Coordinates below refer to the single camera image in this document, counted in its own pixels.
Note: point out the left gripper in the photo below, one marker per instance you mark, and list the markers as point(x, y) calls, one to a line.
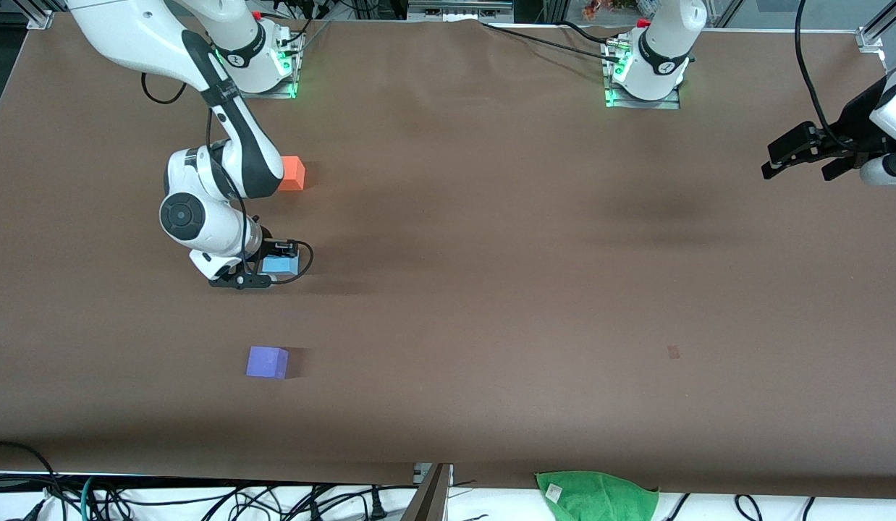
point(855, 124)

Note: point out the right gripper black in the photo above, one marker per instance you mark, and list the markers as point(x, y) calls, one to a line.
point(268, 248)

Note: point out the light blue foam block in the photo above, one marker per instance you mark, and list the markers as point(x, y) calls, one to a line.
point(280, 266)

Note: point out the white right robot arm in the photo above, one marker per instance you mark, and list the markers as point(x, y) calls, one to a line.
point(202, 188)

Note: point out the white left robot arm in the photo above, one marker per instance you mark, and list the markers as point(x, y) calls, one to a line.
point(658, 43)

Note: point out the orange foam block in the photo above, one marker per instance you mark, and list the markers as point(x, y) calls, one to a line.
point(294, 174)

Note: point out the purple foam block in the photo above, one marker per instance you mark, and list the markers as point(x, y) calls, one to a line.
point(266, 362)

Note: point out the brown table cover sheet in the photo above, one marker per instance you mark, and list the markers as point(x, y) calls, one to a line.
point(448, 325)

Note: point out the white cloth label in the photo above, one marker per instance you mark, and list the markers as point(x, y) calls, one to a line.
point(554, 492)

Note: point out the green microfibre cloth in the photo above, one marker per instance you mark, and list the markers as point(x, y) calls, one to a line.
point(600, 498)

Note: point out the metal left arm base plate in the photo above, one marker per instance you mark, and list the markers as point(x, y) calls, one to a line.
point(671, 103)

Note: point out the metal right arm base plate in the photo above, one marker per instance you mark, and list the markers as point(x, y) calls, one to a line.
point(274, 90)

